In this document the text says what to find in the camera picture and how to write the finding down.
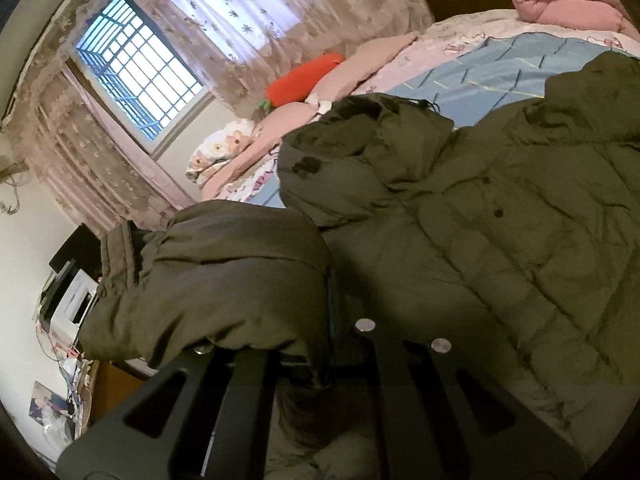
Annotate orange carrot plush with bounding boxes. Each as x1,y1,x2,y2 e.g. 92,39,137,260
257,52,346,111

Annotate white pink printed bed sheet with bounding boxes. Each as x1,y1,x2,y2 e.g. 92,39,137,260
215,9,640,201

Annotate floral pillow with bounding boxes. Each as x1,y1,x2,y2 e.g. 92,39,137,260
185,119,263,186

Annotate barred window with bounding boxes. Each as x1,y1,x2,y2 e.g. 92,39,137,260
75,0,208,141

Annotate floral lace curtain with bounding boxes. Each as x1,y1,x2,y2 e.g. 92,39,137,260
2,0,436,233

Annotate wooden nightstand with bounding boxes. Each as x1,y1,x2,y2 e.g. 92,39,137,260
87,360,151,426

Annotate light blue striped blanket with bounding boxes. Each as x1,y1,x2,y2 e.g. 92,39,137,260
235,35,640,211

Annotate wall photo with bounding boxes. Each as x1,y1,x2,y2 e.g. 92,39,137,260
27,381,76,428

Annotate olive green puffer jacket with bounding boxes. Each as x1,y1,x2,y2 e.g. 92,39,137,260
79,51,640,480

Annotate black monitor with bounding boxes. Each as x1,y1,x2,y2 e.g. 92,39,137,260
48,223,103,281

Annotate white printer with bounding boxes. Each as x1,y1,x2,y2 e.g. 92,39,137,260
40,267,98,346

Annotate pink folded quilt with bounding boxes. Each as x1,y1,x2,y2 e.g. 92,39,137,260
509,0,640,38

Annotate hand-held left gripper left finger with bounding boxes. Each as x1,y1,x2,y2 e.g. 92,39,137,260
54,342,321,480

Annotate pink pillow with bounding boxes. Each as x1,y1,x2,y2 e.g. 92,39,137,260
200,31,421,198

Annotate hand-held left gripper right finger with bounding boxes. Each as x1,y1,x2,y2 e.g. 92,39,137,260
325,265,586,480

